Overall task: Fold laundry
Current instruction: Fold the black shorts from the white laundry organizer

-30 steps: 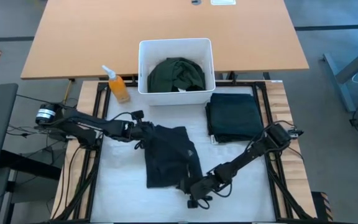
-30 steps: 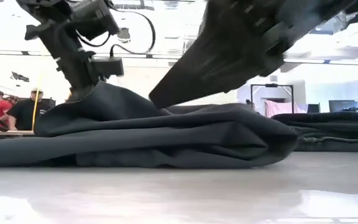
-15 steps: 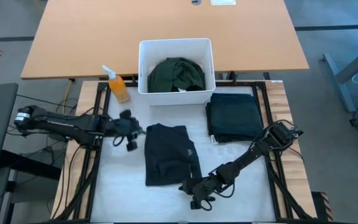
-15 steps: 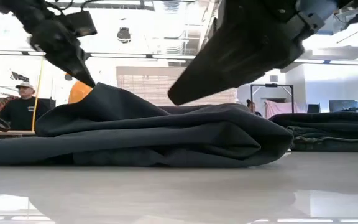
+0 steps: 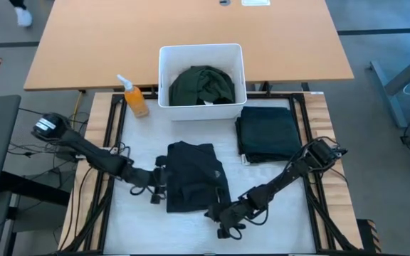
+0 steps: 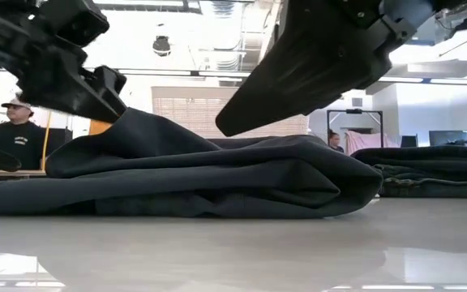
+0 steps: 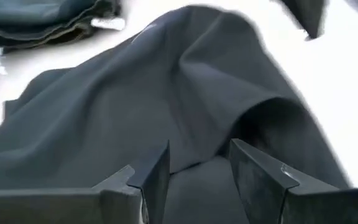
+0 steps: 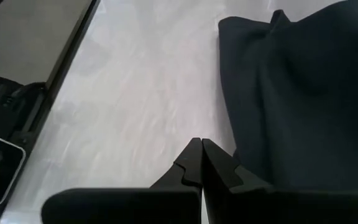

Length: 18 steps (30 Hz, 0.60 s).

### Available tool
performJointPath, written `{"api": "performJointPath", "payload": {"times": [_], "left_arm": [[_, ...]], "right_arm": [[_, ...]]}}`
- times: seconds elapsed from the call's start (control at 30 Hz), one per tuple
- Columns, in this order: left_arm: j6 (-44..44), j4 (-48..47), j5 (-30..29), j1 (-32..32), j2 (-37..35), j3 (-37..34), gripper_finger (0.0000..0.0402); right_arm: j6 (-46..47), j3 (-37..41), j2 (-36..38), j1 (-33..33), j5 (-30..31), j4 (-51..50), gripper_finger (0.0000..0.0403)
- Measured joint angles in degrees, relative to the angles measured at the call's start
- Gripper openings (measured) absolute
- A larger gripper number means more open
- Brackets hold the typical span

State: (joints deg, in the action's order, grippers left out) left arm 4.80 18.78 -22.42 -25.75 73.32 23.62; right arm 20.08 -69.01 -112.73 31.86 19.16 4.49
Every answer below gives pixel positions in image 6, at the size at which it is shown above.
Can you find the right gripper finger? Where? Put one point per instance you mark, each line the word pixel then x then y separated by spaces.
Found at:
pixel 306 69

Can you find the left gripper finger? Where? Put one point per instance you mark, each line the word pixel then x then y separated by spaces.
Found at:
pixel 75 97
pixel 112 87

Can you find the black zip jacket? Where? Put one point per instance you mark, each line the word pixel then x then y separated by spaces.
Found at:
pixel 197 178

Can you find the dark blue jeans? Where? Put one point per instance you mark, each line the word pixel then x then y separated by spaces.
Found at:
pixel 432 170

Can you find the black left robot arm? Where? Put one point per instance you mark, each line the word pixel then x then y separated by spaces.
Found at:
pixel 2 3

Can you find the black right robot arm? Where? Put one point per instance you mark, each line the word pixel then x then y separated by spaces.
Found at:
pixel 456 4

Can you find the white perforated laundry basket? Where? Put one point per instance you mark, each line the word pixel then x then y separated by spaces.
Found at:
pixel 185 117

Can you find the orange spray bottle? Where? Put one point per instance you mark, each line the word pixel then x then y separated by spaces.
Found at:
pixel 97 127

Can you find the black ceiling dome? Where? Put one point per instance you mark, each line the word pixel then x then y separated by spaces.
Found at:
pixel 161 45

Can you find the person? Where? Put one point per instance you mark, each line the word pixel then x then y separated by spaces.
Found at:
pixel 335 142
pixel 18 142

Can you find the long linear ceiling light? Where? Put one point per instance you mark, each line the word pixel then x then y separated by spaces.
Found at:
pixel 440 81

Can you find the pink cloth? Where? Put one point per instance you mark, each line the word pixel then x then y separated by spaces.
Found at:
pixel 365 140

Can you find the black office chair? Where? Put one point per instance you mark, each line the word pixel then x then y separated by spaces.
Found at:
pixel 409 142

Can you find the black computer monitor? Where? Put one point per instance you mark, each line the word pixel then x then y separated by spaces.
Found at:
pixel 448 138

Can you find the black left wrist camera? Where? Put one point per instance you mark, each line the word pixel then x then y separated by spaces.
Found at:
pixel 75 22

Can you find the grey wall vent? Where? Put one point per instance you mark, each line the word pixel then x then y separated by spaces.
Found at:
pixel 357 101

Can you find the black metal stand frame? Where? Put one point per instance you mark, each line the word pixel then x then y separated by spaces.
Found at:
pixel 355 111

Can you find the corrugated silver ceiling duct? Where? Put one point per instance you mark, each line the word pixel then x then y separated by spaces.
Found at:
pixel 227 48

